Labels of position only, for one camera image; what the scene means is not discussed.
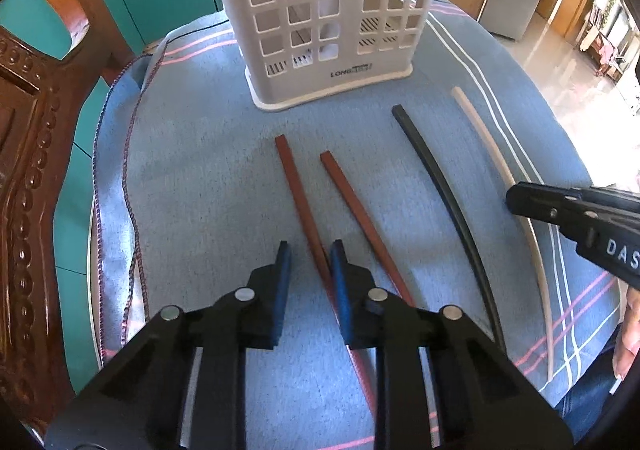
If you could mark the blue striped cloth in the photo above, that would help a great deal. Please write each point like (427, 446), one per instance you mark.
(210, 190)

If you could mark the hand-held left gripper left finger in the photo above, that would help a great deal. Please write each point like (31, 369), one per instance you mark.
(281, 290)

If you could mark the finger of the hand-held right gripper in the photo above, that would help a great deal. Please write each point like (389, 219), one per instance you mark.
(540, 202)

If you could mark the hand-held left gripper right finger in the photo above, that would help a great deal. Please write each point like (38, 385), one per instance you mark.
(340, 290)

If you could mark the hanging clothes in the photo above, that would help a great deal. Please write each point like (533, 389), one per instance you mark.
(602, 50)

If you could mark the black chopstick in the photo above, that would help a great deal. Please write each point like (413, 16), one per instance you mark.
(440, 170)

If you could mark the white plastic utensil basket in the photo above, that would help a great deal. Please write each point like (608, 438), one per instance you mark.
(300, 45)

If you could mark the beige chopstick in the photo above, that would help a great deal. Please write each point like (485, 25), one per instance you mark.
(487, 137)

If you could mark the carved wooden chair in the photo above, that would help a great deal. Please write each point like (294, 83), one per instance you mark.
(30, 180)

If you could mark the person's right hand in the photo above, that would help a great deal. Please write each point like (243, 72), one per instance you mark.
(631, 335)

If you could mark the red chopstick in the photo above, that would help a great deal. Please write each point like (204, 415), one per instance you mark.
(300, 200)
(357, 210)

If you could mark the person's blue jeans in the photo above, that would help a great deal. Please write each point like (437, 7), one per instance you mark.
(585, 395)

